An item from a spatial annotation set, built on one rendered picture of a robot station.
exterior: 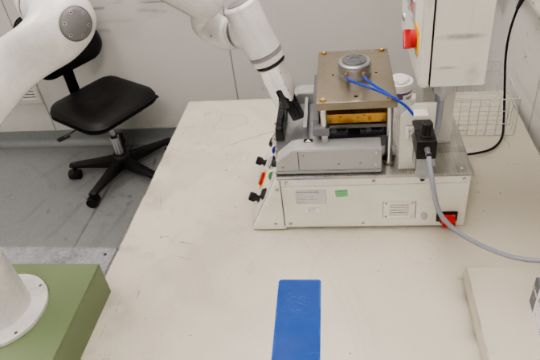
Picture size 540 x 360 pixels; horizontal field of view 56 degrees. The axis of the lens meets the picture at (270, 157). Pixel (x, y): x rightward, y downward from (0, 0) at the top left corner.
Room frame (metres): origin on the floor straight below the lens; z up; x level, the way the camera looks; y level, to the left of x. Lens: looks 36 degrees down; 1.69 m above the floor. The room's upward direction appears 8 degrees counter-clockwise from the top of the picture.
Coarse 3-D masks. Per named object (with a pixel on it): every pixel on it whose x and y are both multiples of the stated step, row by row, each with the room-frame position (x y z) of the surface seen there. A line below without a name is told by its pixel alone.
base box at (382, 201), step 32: (288, 192) 0.98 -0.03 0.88; (320, 192) 0.96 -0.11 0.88; (352, 192) 0.95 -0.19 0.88; (384, 192) 0.94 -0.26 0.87; (416, 192) 0.92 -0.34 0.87; (448, 192) 0.91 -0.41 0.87; (256, 224) 0.99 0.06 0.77; (288, 224) 0.98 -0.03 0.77; (320, 224) 0.97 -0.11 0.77; (352, 224) 0.95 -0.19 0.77; (384, 224) 0.94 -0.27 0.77; (416, 224) 0.92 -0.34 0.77
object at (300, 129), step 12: (312, 108) 1.21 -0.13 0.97; (288, 120) 1.17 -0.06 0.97; (300, 120) 1.16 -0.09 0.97; (288, 132) 1.11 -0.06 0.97; (300, 132) 1.10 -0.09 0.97; (312, 132) 1.10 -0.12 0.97; (276, 144) 1.06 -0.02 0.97; (384, 144) 1.00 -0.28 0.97; (396, 144) 1.00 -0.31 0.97; (276, 156) 1.04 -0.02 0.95
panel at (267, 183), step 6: (270, 150) 1.25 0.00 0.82; (270, 156) 1.21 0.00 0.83; (264, 168) 1.22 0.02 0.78; (264, 180) 1.13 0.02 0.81; (270, 180) 1.02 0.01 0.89; (264, 186) 1.08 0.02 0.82; (270, 186) 1.01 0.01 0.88; (264, 192) 1.03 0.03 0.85; (264, 198) 1.01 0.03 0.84; (258, 204) 1.07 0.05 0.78; (258, 210) 1.03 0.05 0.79
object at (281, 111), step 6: (282, 108) 1.17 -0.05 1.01; (282, 114) 1.14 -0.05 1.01; (276, 120) 1.12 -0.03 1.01; (282, 120) 1.11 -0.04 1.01; (276, 126) 1.08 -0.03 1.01; (282, 126) 1.08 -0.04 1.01; (276, 132) 1.08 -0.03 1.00; (282, 132) 1.07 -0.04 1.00; (276, 138) 1.08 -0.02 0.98; (282, 138) 1.07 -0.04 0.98
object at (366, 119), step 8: (328, 112) 1.03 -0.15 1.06; (336, 112) 1.03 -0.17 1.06; (344, 112) 1.03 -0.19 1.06; (352, 112) 1.02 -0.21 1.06; (360, 112) 1.02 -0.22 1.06; (368, 112) 1.01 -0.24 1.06; (376, 112) 1.01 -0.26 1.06; (384, 112) 1.00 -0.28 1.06; (320, 120) 1.03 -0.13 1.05; (328, 120) 1.03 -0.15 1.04; (336, 120) 1.02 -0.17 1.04; (344, 120) 1.02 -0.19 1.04; (352, 120) 1.02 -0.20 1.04; (360, 120) 1.01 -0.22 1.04; (368, 120) 1.00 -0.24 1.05; (376, 120) 1.01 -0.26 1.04; (384, 120) 1.00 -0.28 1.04; (336, 128) 1.02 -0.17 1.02; (344, 128) 1.02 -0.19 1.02
